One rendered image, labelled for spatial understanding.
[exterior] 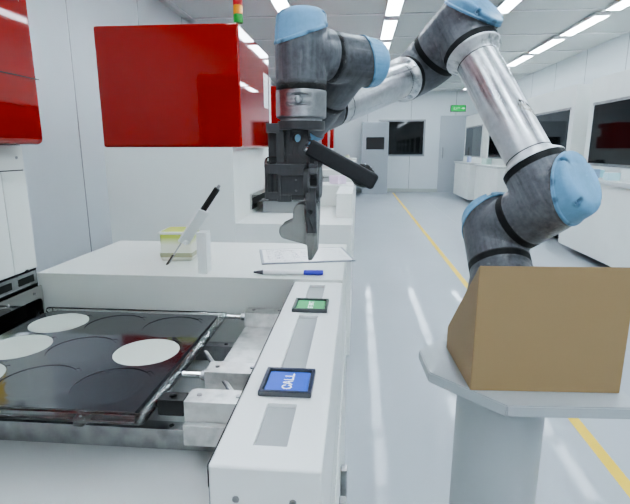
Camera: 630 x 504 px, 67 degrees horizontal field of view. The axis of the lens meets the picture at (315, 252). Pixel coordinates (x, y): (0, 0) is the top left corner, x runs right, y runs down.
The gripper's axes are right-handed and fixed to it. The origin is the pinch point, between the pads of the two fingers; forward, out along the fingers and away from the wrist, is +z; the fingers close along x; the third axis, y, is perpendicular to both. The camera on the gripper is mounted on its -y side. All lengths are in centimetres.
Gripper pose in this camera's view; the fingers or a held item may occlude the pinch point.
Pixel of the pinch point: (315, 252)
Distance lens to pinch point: 75.0
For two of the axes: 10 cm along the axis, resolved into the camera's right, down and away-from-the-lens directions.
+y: -10.0, -0.2, 0.8
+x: -0.9, 2.1, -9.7
